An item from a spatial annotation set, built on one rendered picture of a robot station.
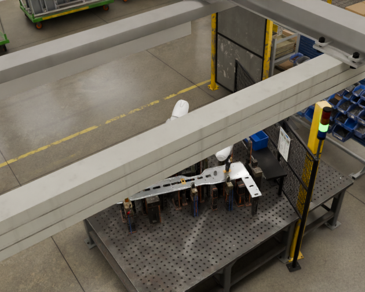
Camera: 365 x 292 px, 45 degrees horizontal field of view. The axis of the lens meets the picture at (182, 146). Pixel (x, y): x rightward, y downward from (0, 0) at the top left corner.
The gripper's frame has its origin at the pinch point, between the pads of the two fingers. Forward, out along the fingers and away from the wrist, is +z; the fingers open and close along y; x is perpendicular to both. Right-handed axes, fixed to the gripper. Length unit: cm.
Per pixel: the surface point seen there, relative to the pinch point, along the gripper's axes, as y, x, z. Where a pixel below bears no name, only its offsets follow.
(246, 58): -231, 116, 13
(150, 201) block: 19, -84, 2
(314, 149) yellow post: 53, 60, -51
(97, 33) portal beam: 145, -114, -227
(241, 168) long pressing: -0.3, 16.1, 5.0
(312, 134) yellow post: 48, 58, -64
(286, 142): 15, 55, -30
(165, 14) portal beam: 137, -84, -227
